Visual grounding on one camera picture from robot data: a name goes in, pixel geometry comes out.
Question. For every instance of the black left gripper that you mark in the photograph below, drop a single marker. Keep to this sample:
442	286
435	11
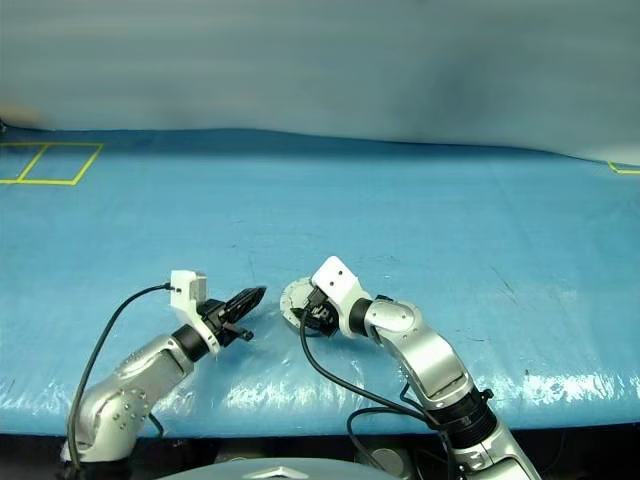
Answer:
215	315

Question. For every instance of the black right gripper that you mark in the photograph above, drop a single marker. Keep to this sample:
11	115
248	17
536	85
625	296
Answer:
320	315

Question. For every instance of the round silver ribbed housing lid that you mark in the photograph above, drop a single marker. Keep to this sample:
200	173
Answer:
296	296

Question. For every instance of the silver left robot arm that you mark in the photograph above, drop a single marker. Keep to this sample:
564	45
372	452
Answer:
130	385

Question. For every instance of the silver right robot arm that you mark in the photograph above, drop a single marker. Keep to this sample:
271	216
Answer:
430	350

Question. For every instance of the blue plastic table cover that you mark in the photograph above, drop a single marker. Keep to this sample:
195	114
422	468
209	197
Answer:
320	225

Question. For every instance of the silver robot torso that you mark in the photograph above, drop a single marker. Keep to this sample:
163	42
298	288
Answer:
280	472

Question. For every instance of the grey rounded shape under table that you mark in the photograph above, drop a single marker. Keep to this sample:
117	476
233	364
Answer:
387	461

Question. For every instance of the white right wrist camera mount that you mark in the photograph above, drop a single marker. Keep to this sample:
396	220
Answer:
340	285

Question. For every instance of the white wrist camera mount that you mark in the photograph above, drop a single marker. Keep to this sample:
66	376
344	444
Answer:
187	295
340	285

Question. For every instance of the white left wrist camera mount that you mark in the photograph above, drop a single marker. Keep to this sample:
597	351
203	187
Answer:
187	295

